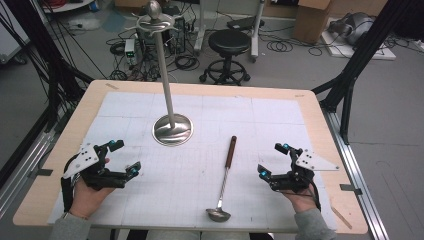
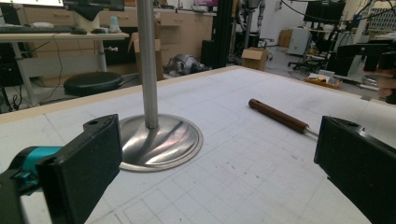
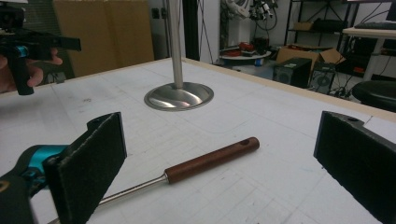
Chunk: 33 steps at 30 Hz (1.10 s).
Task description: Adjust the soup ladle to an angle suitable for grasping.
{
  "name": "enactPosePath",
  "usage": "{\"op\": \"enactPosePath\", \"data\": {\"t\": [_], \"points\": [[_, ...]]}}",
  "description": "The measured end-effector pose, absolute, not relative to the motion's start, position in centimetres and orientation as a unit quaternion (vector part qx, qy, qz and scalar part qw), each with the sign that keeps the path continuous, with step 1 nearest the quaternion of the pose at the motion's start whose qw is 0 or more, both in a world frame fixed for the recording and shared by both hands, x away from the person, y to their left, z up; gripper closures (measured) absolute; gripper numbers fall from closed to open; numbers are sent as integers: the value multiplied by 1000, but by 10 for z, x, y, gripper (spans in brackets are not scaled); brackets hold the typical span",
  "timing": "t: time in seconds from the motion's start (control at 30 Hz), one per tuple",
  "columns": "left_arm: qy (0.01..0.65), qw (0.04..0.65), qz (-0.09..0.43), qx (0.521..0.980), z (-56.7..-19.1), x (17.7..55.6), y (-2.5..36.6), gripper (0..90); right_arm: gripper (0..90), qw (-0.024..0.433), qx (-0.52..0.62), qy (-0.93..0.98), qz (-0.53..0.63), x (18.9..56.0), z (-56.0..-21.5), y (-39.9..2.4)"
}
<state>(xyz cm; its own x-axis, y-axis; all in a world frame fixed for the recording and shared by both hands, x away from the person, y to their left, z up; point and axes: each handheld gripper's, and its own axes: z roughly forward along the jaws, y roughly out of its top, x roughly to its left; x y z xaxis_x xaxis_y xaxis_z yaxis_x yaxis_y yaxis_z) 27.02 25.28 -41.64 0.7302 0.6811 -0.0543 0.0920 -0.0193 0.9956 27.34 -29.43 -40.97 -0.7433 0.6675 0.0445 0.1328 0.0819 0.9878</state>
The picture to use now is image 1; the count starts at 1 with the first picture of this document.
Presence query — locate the white grid mat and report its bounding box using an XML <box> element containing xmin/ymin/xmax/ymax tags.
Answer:
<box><xmin>47</xmin><ymin>91</ymin><xmax>338</xmax><ymax>232</ymax></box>

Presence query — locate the steel utensil stand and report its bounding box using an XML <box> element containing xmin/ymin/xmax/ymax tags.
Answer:
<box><xmin>127</xmin><ymin>0</ymin><xmax>194</xmax><ymax>147</ymax></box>

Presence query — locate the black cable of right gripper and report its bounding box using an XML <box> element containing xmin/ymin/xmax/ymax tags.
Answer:
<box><xmin>279</xmin><ymin>173</ymin><xmax>322</xmax><ymax>213</ymax></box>

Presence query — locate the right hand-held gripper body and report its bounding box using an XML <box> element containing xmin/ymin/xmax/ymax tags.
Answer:
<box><xmin>269</xmin><ymin>148</ymin><xmax>340</xmax><ymax>194</ymax></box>

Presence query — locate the aluminium rail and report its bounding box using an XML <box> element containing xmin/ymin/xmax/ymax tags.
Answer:
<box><xmin>321</xmin><ymin>108</ymin><xmax>391</xmax><ymax>240</ymax></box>
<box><xmin>0</xmin><ymin>128</ymin><xmax>58</xmax><ymax>219</ymax></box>

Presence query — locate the power supply with green display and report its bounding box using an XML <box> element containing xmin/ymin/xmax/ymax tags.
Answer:
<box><xmin>124</xmin><ymin>38</ymin><xmax>137</xmax><ymax>66</ymax></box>

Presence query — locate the person's right hand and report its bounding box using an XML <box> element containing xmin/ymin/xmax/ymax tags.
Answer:
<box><xmin>283</xmin><ymin>185</ymin><xmax>322</xmax><ymax>214</ymax></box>

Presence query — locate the black metal frame strut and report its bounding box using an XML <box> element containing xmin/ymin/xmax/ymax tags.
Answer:
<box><xmin>311</xmin><ymin>0</ymin><xmax>414</xmax><ymax>146</ymax></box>
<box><xmin>0</xmin><ymin>0</ymin><xmax>96</xmax><ymax>134</ymax></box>

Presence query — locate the steel ladle with brown handle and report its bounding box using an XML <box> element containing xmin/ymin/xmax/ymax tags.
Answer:
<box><xmin>205</xmin><ymin>135</ymin><xmax>238</xmax><ymax>223</ymax></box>

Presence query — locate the person's left hand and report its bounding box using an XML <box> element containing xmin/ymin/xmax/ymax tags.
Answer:
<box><xmin>68</xmin><ymin>158</ymin><xmax>116</xmax><ymax>220</ymax></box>

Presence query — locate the black flat device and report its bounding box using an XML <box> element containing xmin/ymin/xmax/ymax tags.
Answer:
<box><xmin>227</xmin><ymin>15</ymin><xmax>266</xmax><ymax>31</ymax></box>

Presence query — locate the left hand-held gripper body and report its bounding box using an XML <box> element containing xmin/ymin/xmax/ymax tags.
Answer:
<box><xmin>62</xmin><ymin>142</ymin><xmax>129</xmax><ymax>192</ymax></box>

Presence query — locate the grey bag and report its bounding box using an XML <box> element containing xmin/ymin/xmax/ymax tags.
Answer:
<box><xmin>328</xmin><ymin>12</ymin><xmax>376</xmax><ymax>46</ymax></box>

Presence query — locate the tangle of black floor cables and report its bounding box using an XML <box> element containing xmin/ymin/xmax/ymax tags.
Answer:
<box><xmin>106</xmin><ymin>19</ymin><xmax>201</xmax><ymax>82</ymax></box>

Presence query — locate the brown cardboard box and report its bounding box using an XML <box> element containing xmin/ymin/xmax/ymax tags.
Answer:
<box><xmin>293</xmin><ymin>0</ymin><xmax>334</xmax><ymax>45</ymax></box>

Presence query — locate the thin wooden stick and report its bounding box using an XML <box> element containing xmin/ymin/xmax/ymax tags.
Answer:
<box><xmin>330</xmin><ymin>205</ymin><xmax>353</xmax><ymax>230</ymax></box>

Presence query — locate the black strap of left gripper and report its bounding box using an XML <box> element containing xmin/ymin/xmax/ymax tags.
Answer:
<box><xmin>60</xmin><ymin>154</ymin><xmax>82</xmax><ymax>213</ymax></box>

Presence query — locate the black round stool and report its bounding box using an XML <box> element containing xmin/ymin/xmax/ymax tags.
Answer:
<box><xmin>199</xmin><ymin>28</ymin><xmax>252</xmax><ymax>87</ymax></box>

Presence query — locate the white floor board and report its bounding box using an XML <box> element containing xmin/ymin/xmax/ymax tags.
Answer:
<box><xmin>321</xmin><ymin>18</ymin><xmax>398</xmax><ymax>62</ymax></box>

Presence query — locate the coiled black cable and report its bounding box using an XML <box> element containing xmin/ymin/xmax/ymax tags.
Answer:
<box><xmin>266</xmin><ymin>39</ymin><xmax>294</xmax><ymax>53</ymax></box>

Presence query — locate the white stand leg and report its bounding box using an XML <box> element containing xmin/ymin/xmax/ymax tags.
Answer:
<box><xmin>249</xmin><ymin>0</ymin><xmax>267</xmax><ymax>63</ymax></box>
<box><xmin>193</xmin><ymin>0</ymin><xmax>208</xmax><ymax>56</ymax></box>

